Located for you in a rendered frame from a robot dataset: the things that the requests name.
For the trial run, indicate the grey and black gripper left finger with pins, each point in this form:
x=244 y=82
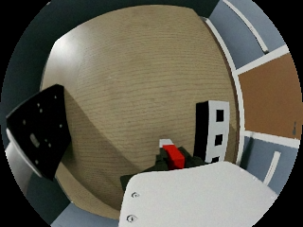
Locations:
x=161 y=164

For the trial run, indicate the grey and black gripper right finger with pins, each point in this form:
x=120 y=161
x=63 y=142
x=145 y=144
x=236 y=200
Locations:
x=191 y=161

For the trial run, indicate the red and grey pin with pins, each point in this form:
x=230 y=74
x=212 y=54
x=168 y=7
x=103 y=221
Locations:
x=176 y=159

